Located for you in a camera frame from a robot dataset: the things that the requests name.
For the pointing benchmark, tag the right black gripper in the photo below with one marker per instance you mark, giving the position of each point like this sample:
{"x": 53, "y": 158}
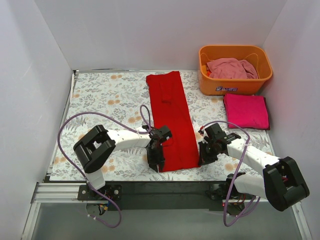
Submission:
{"x": 206, "y": 152}

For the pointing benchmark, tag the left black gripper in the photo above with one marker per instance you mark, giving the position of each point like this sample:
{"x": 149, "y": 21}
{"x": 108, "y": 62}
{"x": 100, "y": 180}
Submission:
{"x": 155, "y": 153}

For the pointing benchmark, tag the red t shirt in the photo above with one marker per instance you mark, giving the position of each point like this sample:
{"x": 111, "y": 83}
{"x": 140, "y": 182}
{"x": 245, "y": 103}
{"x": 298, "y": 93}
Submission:
{"x": 169, "y": 108}

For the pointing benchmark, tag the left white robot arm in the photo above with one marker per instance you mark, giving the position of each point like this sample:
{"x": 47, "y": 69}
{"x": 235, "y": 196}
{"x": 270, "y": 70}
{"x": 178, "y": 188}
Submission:
{"x": 98, "y": 144}

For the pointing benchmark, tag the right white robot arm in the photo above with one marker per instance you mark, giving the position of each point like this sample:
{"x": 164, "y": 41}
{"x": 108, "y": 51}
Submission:
{"x": 280, "y": 180}

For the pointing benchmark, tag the folded magenta t shirt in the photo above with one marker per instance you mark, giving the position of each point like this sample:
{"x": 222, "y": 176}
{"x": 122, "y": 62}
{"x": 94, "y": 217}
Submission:
{"x": 246, "y": 111}

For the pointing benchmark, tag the orange plastic basket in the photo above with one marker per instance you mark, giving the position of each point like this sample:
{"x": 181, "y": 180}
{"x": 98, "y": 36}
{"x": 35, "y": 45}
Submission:
{"x": 253, "y": 54}

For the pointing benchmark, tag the pink crumpled t shirt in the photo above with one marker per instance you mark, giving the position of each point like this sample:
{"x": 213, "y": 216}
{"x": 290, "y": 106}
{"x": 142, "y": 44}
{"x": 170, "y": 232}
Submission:
{"x": 231, "y": 68}

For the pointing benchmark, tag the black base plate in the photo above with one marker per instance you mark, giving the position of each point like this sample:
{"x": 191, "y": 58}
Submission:
{"x": 167, "y": 195}

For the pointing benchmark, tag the aluminium frame rail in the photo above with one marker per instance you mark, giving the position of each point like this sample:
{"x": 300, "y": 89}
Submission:
{"x": 163, "y": 210}

